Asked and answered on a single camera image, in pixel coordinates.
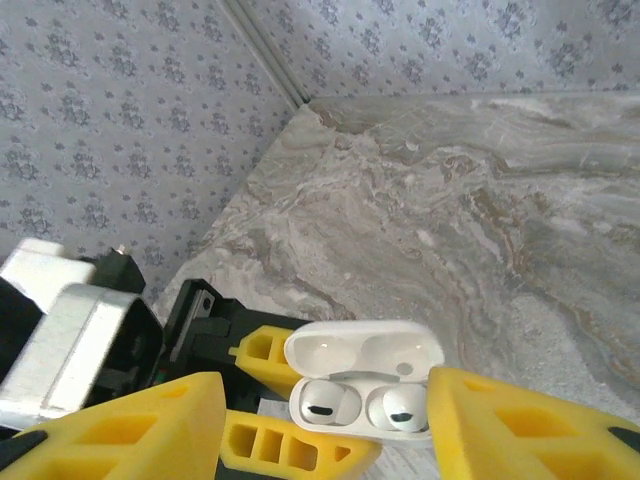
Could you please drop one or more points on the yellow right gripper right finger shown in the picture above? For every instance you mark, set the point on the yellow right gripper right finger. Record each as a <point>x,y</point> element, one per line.
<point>500,425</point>

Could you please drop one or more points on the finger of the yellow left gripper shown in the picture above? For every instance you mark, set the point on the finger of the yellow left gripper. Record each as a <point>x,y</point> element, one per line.
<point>300,447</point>
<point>262,352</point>

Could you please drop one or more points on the white earbud charging case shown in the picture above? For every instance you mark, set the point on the white earbud charging case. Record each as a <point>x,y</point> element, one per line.
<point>360,350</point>

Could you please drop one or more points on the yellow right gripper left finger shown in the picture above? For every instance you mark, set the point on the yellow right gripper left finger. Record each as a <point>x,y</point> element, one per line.
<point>150,425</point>

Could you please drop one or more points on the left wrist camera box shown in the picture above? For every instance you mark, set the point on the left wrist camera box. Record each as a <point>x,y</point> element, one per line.
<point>75,340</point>

